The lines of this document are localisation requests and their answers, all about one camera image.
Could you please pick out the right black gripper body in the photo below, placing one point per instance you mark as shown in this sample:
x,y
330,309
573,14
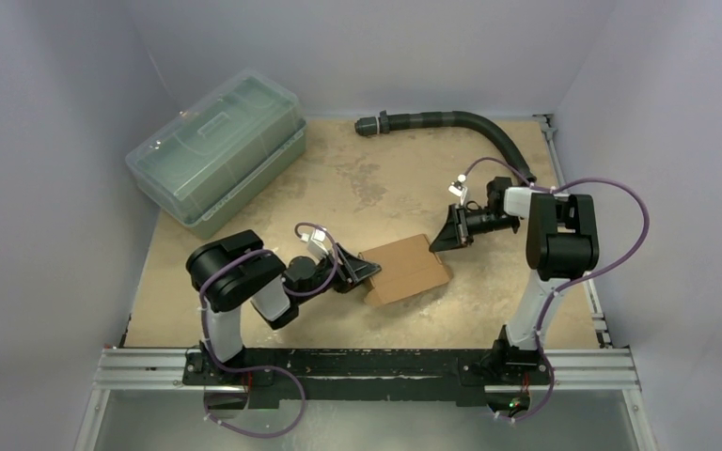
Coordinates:
x,y
458,222

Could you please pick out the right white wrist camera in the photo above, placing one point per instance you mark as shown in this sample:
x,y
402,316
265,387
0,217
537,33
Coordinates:
x,y
459,188

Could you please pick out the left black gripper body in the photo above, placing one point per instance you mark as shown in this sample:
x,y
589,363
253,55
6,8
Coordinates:
x,y
340,281

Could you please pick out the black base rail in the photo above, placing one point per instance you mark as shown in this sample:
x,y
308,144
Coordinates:
x,y
465,377

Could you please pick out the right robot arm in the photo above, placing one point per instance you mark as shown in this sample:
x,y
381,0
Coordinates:
x,y
561,247

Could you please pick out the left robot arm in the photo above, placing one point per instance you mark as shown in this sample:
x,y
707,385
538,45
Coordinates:
x,y
239,269

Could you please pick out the brown cardboard box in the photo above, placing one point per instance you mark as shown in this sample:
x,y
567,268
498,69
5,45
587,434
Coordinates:
x,y
408,268

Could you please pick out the clear plastic storage box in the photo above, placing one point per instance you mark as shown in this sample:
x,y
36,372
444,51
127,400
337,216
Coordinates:
x,y
207,163

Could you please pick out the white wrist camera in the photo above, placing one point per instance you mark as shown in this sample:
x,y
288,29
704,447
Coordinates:
x,y
317,243
459,188

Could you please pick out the aluminium frame profile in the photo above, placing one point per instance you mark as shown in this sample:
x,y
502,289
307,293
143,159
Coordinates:
x,y
162,370

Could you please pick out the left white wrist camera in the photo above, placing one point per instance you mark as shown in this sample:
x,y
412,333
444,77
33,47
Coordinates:
x,y
317,243

